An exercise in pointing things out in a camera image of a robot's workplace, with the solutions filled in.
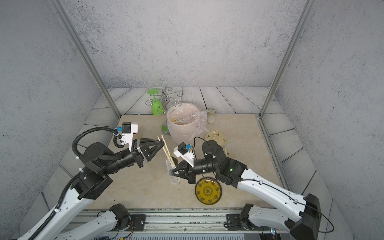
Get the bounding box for white trash bin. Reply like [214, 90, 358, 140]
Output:
[166, 103, 202, 144]

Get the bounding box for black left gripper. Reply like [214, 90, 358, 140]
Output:
[100, 139, 162, 177]

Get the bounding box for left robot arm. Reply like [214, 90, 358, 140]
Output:
[21, 127, 164, 240]

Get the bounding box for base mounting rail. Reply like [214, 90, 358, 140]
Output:
[59, 206, 316, 240]

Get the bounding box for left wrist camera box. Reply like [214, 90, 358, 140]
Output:
[114, 122, 138, 151]

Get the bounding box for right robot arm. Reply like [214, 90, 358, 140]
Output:
[171, 140, 328, 240]

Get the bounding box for metal corner post right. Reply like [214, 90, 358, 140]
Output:
[259, 0, 316, 119]

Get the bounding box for green plastic goblet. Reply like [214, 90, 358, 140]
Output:
[146, 89, 165, 116]

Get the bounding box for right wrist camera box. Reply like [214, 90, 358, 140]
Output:
[174, 143, 196, 167]

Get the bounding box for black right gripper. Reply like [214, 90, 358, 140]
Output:
[169, 159, 220, 186]

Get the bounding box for yellow patterned round plate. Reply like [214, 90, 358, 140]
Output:
[195, 177, 223, 206]

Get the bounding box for chopsticks pair one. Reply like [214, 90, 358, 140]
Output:
[157, 136, 176, 169]

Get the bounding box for metal corner post left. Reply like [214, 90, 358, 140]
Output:
[49, 0, 122, 118]

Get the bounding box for chrome wire cup rack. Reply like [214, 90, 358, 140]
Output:
[145, 86, 184, 136]

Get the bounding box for metal corner post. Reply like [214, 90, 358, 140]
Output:
[49, 0, 122, 118]
[259, 0, 316, 119]

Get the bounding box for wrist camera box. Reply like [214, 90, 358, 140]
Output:
[114, 122, 138, 151]
[174, 143, 196, 167]

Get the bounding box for small cream bottle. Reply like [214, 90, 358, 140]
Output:
[207, 109, 216, 124]

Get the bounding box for clear plastic wrapper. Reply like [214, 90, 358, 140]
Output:
[166, 160, 181, 186]

